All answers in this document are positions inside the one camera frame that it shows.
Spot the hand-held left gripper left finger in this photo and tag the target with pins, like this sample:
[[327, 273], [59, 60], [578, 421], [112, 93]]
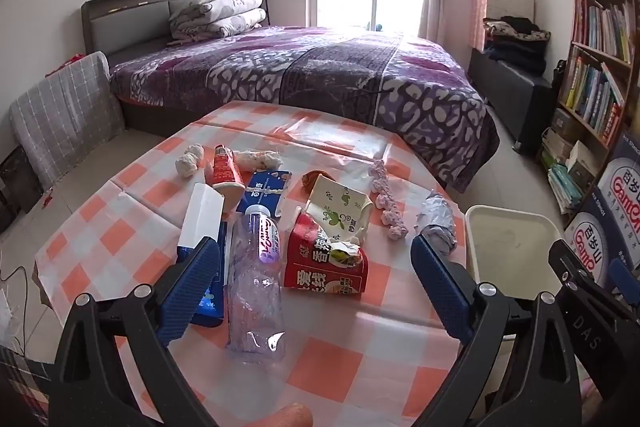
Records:
[[192, 292]]

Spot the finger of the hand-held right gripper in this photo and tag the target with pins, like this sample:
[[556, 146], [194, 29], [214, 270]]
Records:
[[625, 277], [575, 264]]

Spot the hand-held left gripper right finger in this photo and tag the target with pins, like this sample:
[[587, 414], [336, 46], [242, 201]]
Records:
[[440, 287]]

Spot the clear plastic bottle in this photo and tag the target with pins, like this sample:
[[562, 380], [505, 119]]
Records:
[[255, 292]]

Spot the white plastic bin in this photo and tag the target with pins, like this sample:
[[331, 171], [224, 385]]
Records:
[[510, 242]]

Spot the grey plastic wrap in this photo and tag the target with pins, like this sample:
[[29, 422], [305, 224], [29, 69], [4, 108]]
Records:
[[437, 217]]

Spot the white blue toothpaste box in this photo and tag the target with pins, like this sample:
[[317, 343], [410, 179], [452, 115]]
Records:
[[202, 217]]

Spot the pink foam strip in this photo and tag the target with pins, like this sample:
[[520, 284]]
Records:
[[387, 202]]

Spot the red milk carton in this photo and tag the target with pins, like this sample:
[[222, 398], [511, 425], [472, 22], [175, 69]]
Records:
[[320, 279]]

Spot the blue biscuit box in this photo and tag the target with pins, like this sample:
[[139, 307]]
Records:
[[267, 187]]

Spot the white green drink carton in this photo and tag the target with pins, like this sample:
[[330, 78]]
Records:
[[340, 202]]

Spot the person's left hand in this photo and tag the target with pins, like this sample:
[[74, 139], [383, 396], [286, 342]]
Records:
[[294, 417]]

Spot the small blue white carton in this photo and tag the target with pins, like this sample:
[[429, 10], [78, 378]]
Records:
[[585, 242]]

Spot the large blue white carton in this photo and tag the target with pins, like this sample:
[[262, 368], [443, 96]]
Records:
[[622, 202]]

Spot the stack of flat books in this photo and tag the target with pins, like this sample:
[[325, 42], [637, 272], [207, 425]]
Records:
[[562, 187]]

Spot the red snack cup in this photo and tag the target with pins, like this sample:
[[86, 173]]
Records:
[[226, 172]]

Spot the crumpled white tissue ball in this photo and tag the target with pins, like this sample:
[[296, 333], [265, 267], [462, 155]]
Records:
[[189, 161]]

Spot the crumpled white tissue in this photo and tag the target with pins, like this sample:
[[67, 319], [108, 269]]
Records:
[[257, 159]]

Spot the small brown scrap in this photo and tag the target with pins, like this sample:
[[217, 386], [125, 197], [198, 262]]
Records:
[[311, 179]]

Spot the slanted row of books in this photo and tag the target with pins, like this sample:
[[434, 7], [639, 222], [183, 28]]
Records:
[[595, 97]]

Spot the black storage bench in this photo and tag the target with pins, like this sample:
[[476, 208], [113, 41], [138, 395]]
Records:
[[510, 97]]

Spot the black floor box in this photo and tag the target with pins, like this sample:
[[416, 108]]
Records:
[[17, 189]]

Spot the wooden bookshelf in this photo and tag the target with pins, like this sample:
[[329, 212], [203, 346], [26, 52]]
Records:
[[582, 52]]

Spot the grey checked cushion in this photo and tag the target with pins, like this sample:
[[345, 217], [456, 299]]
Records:
[[65, 117]]

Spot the pile of dark clothes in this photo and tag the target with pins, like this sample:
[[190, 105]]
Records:
[[517, 39]]

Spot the tall row of books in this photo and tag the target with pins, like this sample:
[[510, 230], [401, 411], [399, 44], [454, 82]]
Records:
[[602, 27]]

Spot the purple patterned blanket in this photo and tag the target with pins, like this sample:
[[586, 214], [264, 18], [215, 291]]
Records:
[[325, 67]]

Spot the red cloth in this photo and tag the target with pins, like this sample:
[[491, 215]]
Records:
[[70, 61]]

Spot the dark wooden bed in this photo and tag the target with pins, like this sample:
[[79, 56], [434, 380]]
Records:
[[115, 14]]

